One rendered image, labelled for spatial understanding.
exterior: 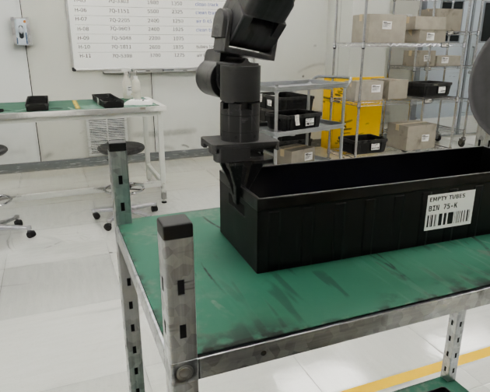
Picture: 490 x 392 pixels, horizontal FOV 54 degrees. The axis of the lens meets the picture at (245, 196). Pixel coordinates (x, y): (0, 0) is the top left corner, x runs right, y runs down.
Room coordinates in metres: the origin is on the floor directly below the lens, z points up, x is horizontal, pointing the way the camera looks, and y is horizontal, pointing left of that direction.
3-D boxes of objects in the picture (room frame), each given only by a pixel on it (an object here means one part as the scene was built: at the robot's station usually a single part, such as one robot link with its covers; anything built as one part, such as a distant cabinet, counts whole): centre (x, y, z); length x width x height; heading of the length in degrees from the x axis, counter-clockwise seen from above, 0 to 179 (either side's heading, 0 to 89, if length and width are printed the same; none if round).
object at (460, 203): (0.79, -0.25, 1.01); 0.57 x 0.17 x 0.11; 110
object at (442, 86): (5.05, -1.89, 0.82); 0.40 x 0.30 x 0.14; 118
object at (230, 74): (0.69, 0.01, 1.21); 0.07 x 0.06 x 0.07; 28
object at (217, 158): (0.69, 0.02, 1.08); 0.07 x 0.07 x 0.09; 20
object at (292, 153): (4.15, -0.44, 0.30); 0.30 x 0.23 x 0.18; 130
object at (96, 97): (3.91, 1.11, 0.83); 0.62 x 0.16 x 0.06; 25
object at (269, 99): (5.22, -0.42, 0.38); 0.65 x 0.46 x 0.75; 25
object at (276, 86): (4.16, -0.45, 0.50); 0.90 x 0.54 x 1.00; 126
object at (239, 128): (0.69, 0.01, 1.15); 0.10 x 0.07 x 0.07; 110
